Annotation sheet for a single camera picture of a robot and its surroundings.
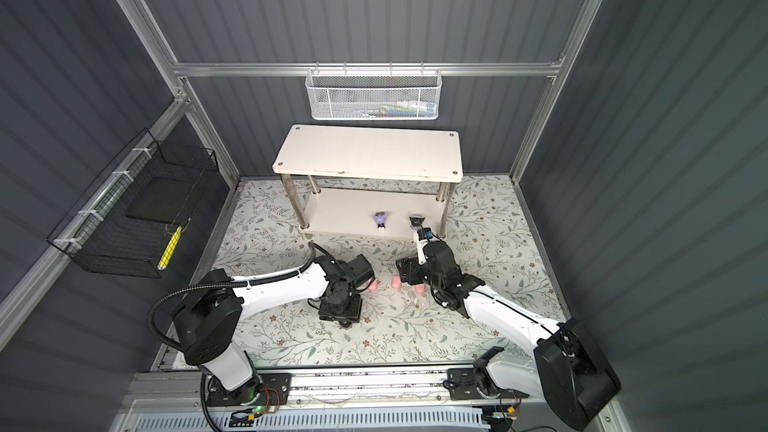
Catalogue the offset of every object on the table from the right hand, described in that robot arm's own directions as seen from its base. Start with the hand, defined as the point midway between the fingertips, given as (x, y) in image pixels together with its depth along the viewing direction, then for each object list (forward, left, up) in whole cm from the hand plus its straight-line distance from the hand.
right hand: (410, 262), depth 85 cm
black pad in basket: (+8, +66, +20) cm, 69 cm away
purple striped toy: (+16, -2, -1) cm, 16 cm away
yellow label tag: (-10, +56, +19) cm, 60 cm away
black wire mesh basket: (+1, +69, +20) cm, 72 cm away
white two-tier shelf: (+14, +20, +21) cm, 32 cm away
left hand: (-14, +17, -7) cm, 23 cm away
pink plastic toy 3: (-4, -3, -8) cm, 10 cm away
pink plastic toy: (-11, +9, +8) cm, 17 cm away
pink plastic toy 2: (-2, +4, -8) cm, 10 cm away
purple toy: (+16, +9, -1) cm, 19 cm away
